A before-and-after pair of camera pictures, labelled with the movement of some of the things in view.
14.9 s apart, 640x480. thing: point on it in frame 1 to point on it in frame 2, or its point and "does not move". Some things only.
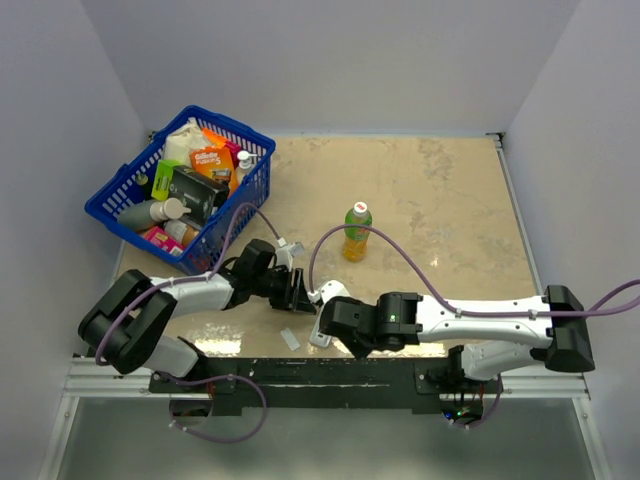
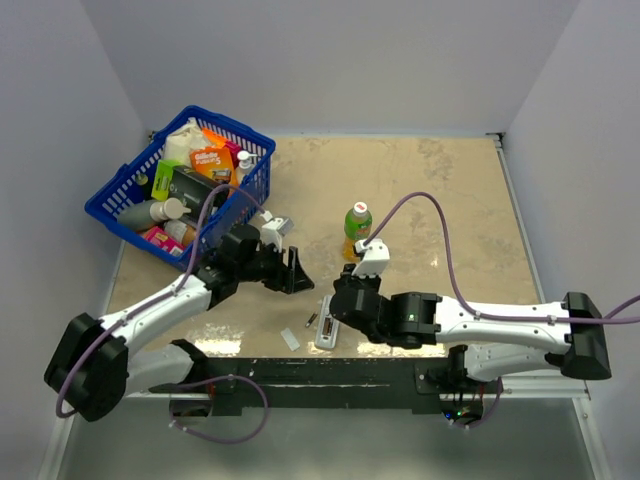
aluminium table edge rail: [545, 385] does not move
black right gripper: [360, 351] to [349, 279]
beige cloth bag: [182, 139] does not move
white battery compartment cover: [290, 339] does not move
